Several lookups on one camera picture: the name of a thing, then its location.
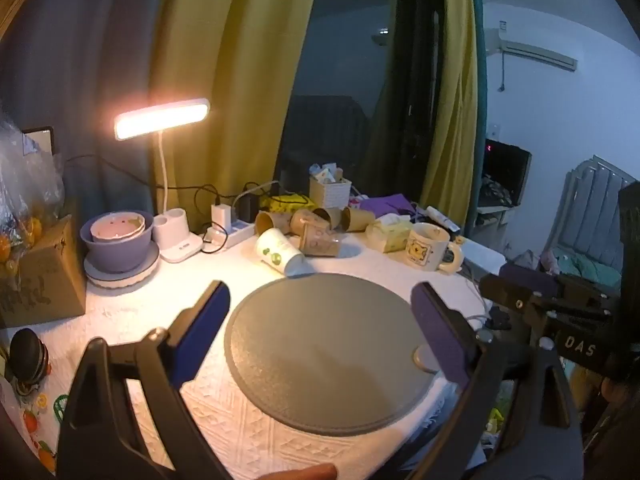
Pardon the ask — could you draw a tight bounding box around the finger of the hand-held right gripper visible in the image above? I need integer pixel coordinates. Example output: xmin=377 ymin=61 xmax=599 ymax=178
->
xmin=479 ymin=275 xmax=615 ymax=322
xmin=499 ymin=262 xmax=621 ymax=311

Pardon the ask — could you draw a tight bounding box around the black monitor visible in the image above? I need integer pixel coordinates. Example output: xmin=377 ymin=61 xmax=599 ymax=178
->
xmin=482 ymin=138 xmax=533 ymax=206

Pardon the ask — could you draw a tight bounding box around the clear plastic bag of oranges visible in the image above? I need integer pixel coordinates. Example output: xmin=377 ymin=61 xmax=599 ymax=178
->
xmin=0 ymin=110 xmax=66 ymax=267

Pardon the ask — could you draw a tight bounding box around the white tube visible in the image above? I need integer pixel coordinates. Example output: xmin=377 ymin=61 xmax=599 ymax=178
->
xmin=424 ymin=205 xmax=461 ymax=234

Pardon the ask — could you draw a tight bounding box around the white desk lamp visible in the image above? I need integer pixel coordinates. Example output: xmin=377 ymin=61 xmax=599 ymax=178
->
xmin=114 ymin=98 xmax=211 ymax=264

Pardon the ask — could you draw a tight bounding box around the white woven basket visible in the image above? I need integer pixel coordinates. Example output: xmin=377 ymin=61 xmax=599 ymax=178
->
xmin=308 ymin=162 xmax=353 ymax=210

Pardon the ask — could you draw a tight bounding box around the pink bowl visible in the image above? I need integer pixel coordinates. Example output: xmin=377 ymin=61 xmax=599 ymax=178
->
xmin=90 ymin=212 xmax=147 ymax=244

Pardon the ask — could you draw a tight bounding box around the yellow pouch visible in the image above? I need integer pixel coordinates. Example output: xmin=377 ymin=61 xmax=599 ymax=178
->
xmin=259 ymin=192 xmax=317 ymax=214

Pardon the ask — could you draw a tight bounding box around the black charger plug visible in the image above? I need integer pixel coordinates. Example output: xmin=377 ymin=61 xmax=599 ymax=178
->
xmin=234 ymin=195 xmax=261 ymax=224

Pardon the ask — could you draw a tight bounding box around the cream mug bear print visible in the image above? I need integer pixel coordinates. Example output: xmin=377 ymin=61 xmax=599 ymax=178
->
xmin=404 ymin=222 xmax=465 ymax=274

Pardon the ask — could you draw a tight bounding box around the framed tablet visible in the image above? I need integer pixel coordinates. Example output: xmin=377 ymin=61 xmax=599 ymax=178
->
xmin=22 ymin=126 xmax=57 ymax=156

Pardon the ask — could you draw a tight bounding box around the purple cloth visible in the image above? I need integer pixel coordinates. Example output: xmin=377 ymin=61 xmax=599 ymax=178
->
xmin=358 ymin=193 xmax=419 ymax=216

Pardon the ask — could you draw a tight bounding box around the white textured tablecloth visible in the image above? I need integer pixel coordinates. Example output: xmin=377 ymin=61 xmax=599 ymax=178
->
xmin=0 ymin=232 xmax=507 ymax=480

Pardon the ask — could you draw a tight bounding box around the cardboard box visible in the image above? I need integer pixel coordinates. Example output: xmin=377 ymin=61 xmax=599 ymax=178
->
xmin=0 ymin=214 xmax=87 ymax=329

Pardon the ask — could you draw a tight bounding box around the round grey mat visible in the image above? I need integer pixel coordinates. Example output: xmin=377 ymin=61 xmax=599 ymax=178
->
xmin=224 ymin=272 xmax=447 ymax=436

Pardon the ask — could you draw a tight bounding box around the white air conditioner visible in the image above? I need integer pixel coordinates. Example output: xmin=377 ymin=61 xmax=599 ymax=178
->
xmin=487 ymin=27 xmax=579 ymax=72

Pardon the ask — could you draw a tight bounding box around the black round case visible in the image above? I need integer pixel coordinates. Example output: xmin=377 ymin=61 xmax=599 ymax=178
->
xmin=9 ymin=328 xmax=50 ymax=392

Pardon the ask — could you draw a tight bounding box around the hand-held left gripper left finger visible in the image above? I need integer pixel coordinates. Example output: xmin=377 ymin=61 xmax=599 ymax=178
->
xmin=57 ymin=280 xmax=231 ymax=480

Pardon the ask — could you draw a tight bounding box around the yellow tissue pack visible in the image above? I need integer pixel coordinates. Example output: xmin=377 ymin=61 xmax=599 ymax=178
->
xmin=365 ymin=214 xmax=414 ymax=254

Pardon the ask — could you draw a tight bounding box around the white round plate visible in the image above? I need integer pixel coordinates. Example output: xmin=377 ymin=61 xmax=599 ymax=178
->
xmin=83 ymin=242 xmax=161 ymax=291

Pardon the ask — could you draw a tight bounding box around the grey padded headboard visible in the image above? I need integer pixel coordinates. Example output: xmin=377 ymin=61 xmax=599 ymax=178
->
xmin=542 ymin=155 xmax=639 ymax=282

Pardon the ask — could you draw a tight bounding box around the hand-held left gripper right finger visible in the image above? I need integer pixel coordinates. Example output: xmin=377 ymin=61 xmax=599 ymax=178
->
xmin=405 ymin=282 xmax=586 ymax=480

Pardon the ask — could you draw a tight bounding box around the white paper cup green print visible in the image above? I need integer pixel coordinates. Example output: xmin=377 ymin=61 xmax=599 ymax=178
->
xmin=255 ymin=228 xmax=306 ymax=277

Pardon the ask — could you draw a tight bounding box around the purple bowl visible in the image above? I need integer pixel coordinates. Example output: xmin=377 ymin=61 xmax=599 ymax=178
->
xmin=80 ymin=210 xmax=155 ymax=274

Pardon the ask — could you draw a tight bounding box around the yellow curtain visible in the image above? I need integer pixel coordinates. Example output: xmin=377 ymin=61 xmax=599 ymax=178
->
xmin=149 ymin=0 xmax=324 ymax=222
xmin=419 ymin=0 xmax=481 ymax=222

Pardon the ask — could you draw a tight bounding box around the white power strip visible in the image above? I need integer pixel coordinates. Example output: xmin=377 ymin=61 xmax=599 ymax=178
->
xmin=202 ymin=219 xmax=259 ymax=254

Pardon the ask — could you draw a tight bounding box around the black cable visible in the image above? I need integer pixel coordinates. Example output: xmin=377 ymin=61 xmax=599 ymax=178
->
xmin=64 ymin=154 xmax=236 ymax=221

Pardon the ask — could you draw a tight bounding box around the small grey round coaster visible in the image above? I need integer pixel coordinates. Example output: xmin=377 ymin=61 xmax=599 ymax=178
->
xmin=412 ymin=345 xmax=441 ymax=374

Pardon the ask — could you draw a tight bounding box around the white charger plug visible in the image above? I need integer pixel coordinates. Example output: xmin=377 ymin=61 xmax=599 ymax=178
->
xmin=210 ymin=203 xmax=234 ymax=231

